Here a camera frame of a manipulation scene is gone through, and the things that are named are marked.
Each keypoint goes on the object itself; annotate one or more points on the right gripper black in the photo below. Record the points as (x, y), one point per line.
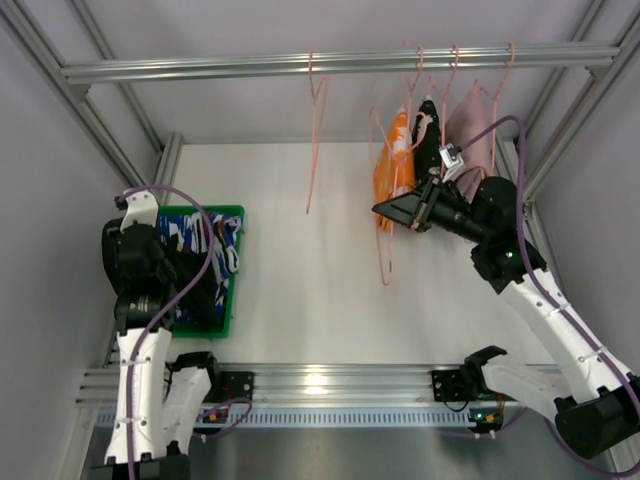
(425, 206)

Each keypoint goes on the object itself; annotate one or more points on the pink wire hanger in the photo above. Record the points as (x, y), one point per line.
(384, 229)
(318, 104)
(495, 97)
(411, 79)
(433, 87)

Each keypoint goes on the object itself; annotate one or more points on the blue patterned trousers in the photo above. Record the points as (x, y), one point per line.
(215, 245)

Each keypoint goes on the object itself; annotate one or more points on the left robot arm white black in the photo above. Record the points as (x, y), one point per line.
(158, 402)

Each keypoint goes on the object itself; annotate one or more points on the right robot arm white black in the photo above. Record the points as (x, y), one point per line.
(594, 404)

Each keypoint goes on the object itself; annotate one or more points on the orange white trousers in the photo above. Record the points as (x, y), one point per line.
(394, 170)

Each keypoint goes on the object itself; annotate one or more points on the black white patterned trousers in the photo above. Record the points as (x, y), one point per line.
(426, 136)

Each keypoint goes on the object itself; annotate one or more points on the green plastic tray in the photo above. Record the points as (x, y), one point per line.
(225, 280)

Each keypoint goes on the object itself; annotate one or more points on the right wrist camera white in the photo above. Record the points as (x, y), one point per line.
(453, 162)

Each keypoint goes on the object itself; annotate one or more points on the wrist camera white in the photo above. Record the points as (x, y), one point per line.
(453, 162)
(141, 208)

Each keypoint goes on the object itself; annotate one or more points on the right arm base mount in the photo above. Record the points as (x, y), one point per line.
(460, 385)

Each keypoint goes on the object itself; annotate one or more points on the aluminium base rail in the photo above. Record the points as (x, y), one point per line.
(321, 385)

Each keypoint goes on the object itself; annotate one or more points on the aluminium frame left posts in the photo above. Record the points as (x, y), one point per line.
(61, 168)

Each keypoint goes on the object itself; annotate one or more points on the aluminium frame posts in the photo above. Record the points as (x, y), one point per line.
(61, 168)
(564, 114)

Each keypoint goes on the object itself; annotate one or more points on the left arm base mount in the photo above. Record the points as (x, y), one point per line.
(232, 384)

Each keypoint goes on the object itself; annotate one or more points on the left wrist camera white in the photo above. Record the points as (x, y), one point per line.
(141, 208)

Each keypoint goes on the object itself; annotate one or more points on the grey slotted cable duct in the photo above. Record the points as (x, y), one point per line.
(334, 417)

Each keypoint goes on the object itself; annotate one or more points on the aluminium frame right posts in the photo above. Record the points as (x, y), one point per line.
(564, 114)

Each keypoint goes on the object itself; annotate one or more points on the aluminium hanging rail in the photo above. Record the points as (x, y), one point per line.
(569, 54)

